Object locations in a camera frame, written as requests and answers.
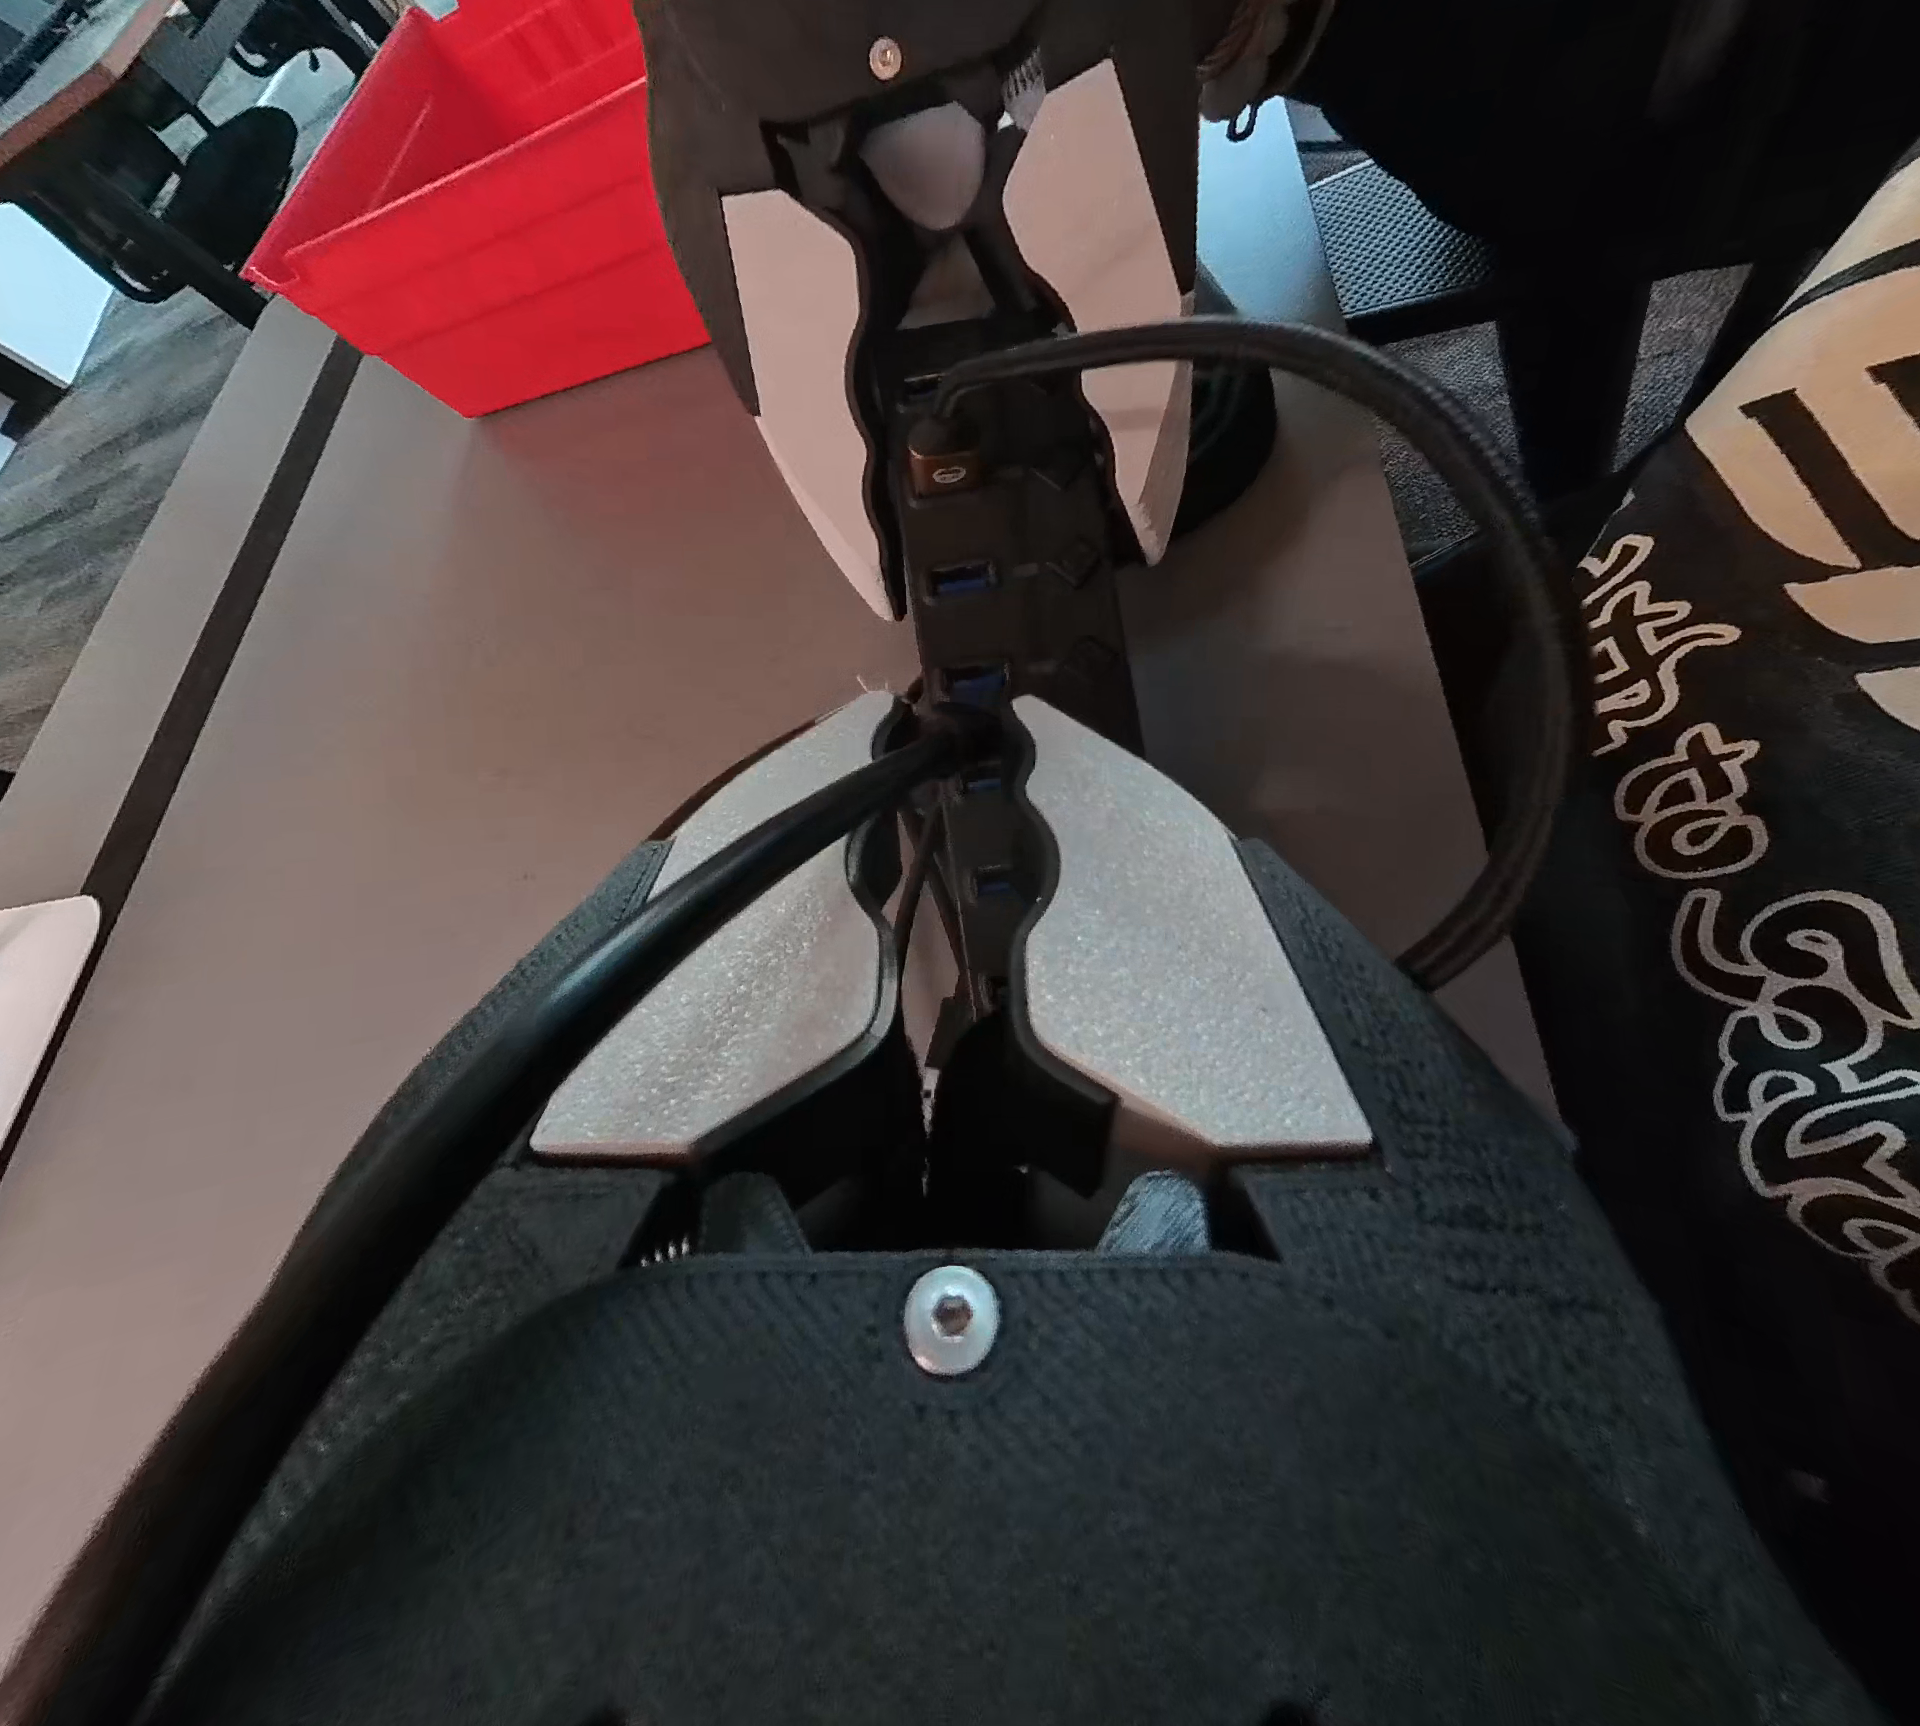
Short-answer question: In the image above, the black mesh chair armrest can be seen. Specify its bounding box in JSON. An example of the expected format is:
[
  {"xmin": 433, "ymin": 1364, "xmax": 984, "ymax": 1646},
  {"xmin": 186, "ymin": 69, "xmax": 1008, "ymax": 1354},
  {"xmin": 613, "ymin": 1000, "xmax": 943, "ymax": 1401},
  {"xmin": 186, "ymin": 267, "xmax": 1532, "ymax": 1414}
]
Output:
[{"xmin": 1305, "ymin": 144, "xmax": 1500, "ymax": 322}]

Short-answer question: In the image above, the person's right hand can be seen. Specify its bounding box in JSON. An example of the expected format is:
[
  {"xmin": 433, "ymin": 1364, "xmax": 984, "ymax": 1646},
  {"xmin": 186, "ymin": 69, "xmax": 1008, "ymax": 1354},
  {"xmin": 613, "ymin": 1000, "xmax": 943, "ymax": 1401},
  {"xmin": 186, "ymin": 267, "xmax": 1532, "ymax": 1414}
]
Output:
[{"xmin": 860, "ymin": 100, "xmax": 997, "ymax": 237}]

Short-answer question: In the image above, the wooden office desk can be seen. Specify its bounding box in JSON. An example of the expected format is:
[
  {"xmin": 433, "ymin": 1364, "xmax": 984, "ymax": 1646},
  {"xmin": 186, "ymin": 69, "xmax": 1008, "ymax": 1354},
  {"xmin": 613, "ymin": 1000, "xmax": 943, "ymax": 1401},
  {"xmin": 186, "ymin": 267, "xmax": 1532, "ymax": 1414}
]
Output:
[{"xmin": 0, "ymin": 0, "xmax": 406, "ymax": 318}]

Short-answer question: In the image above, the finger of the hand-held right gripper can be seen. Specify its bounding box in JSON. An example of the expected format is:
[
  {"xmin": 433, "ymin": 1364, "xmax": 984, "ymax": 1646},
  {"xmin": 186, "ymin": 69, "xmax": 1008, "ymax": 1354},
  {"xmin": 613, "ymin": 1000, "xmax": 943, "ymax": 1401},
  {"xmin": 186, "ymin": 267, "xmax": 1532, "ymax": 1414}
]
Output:
[
  {"xmin": 723, "ymin": 185, "xmax": 922, "ymax": 619},
  {"xmin": 992, "ymin": 49, "xmax": 1200, "ymax": 570}
]

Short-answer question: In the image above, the person's right forearm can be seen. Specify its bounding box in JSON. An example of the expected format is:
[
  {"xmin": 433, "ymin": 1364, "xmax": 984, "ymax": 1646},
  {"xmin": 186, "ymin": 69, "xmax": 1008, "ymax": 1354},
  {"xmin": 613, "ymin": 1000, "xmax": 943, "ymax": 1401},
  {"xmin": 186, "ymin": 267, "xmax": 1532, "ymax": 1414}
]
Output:
[{"xmin": 1120, "ymin": 0, "xmax": 1920, "ymax": 499}]

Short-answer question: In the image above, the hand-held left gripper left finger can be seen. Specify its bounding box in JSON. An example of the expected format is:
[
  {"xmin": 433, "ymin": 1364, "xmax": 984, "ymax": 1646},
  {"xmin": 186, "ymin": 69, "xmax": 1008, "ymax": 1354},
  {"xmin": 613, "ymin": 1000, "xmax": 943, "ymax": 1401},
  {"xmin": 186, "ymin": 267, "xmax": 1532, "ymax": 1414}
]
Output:
[{"xmin": 527, "ymin": 691, "xmax": 910, "ymax": 1174}]

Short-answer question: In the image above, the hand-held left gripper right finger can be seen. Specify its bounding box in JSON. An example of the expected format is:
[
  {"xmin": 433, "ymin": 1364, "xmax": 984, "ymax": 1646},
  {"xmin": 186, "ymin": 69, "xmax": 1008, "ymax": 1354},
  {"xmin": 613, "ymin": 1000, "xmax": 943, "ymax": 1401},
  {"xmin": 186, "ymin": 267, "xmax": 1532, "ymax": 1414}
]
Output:
[{"xmin": 1008, "ymin": 691, "xmax": 1379, "ymax": 1165}]

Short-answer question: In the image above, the black bumpy round mat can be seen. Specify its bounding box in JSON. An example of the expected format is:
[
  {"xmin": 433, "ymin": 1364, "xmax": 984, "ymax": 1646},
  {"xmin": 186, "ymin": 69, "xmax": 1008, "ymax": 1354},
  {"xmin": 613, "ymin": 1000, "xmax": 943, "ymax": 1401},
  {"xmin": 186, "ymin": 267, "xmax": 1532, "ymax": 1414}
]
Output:
[{"xmin": 1157, "ymin": 308, "xmax": 1280, "ymax": 544}]

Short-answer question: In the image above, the red plastic bin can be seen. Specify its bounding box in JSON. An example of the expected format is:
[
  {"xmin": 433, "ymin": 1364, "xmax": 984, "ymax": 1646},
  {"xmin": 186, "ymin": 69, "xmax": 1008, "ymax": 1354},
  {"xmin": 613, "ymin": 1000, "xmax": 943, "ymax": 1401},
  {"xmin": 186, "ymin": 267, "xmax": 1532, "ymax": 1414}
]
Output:
[{"xmin": 239, "ymin": 0, "xmax": 723, "ymax": 419}]

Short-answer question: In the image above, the black braided usb cable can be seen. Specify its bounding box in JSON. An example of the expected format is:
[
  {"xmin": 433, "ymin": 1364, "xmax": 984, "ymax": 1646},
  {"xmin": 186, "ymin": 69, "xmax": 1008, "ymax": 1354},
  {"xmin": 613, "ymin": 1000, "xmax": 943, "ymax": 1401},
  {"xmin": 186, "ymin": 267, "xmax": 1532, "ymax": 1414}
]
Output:
[{"xmin": 900, "ymin": 319, "xmax": 1574, "ymax": 992}]

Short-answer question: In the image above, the black multi-port usb hub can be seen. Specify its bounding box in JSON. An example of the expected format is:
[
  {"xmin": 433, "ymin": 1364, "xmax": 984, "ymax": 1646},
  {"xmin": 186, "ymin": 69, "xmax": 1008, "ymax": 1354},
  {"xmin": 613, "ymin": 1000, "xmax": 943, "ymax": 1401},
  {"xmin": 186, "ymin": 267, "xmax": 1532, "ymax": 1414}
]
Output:
[{"xmin": 886, "ymin": 308, "xmax": 1150, "ymax": 1156}]

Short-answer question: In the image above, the person's black printed shirt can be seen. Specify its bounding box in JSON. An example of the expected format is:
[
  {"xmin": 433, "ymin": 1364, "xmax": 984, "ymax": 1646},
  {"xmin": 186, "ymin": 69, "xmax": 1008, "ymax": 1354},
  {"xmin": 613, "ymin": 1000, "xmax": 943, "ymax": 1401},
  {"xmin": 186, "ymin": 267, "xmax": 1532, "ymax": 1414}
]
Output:
[{"xmin": 1514, "ymin": 150, "xmax": 1920, "ymax": 1726}]

